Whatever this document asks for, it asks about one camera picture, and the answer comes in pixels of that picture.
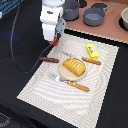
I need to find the round wooden plate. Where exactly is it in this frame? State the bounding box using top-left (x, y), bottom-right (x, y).
top-left (59, 58), bottom-right (87, 81)

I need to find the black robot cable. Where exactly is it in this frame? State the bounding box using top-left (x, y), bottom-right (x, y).
top-left (9, 6), bottom-right (58, 74)

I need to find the pink stove board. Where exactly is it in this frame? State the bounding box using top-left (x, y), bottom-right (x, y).
top-left (66, 0), bottom-right (128, 43)

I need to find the beige toy bowl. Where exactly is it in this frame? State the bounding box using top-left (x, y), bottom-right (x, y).
top-left (121, 7), bottom-right (128, 31)

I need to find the fork with wooden handle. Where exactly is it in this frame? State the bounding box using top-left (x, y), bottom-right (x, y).
top-left (49, 73), bottom-right (90, 92)

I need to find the grey toy pot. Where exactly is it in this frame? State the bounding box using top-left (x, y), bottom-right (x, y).
top-left (63, 0), bottom-right (79, 21)

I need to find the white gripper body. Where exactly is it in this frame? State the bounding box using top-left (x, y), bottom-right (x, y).
top-left (40, 4), bottom-right (66, 41)

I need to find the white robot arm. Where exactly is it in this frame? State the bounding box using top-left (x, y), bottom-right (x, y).
top-left (40, 0), bottom-right (66, 41)

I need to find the woven beige placemat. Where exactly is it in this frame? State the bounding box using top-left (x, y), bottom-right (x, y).
top-left (17, 34), bottom-right (118, 128)

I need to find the knife with wooden handle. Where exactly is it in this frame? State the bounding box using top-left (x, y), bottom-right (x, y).
top-left (61, 51), bottom-right (101, 65)

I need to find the red toy tomato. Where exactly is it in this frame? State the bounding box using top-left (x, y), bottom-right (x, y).
top-left (47, 36), bottom-right (58, 46)

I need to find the orange toy bread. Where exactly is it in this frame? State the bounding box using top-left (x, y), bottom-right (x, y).
top-left (63, 58), bottom-right (86, 76)

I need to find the grey toy saucepan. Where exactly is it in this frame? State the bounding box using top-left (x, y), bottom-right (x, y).
top-left (83, 3), bottom-right (116, 26)

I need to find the brown sausage toy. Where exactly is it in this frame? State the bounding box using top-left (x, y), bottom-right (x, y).
top-left (39, 57), bottom-right (59, 63)

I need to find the yellow toy box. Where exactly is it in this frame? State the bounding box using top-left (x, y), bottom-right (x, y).
top-left (86, 44), bottom-right (99, 59)

